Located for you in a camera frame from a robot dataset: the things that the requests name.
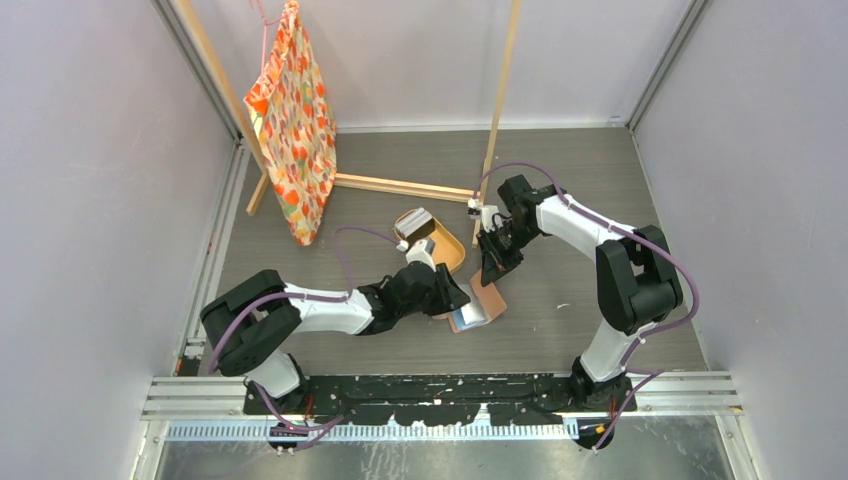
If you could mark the aluminium rail frame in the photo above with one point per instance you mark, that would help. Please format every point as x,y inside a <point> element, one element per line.
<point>206,408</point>

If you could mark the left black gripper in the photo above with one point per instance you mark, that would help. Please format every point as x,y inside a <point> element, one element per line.
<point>457,296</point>

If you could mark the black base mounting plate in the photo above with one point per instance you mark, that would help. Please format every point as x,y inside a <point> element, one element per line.
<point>441,400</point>

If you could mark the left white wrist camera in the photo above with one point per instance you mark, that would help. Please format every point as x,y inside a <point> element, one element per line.
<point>420,251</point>

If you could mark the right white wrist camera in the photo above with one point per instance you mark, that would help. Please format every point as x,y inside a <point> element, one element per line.
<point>486,215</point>

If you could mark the orange floral fabric bag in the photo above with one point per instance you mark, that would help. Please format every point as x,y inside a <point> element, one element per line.
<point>295,127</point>

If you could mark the brown leather card holder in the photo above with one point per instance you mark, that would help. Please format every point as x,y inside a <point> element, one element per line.
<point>485,305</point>

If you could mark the wooden clothes rack frame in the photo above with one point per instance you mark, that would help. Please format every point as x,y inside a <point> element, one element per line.
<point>245,134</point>

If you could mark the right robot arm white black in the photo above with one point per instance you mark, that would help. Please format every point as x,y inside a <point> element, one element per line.
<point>637,286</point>

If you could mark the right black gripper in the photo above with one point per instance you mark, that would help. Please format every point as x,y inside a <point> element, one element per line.
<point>494,268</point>

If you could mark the pink clothes hanger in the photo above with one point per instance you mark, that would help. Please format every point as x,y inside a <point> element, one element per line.
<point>269,14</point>

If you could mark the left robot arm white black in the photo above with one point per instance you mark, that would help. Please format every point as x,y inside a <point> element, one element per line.
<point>248,324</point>

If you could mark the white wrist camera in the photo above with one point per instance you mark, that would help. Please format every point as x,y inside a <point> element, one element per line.
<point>420,251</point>
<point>486,215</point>

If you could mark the stack of credit cards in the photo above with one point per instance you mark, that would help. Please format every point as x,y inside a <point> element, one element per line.
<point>413,222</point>

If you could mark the orange oval tray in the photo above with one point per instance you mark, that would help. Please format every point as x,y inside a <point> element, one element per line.
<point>448,249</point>

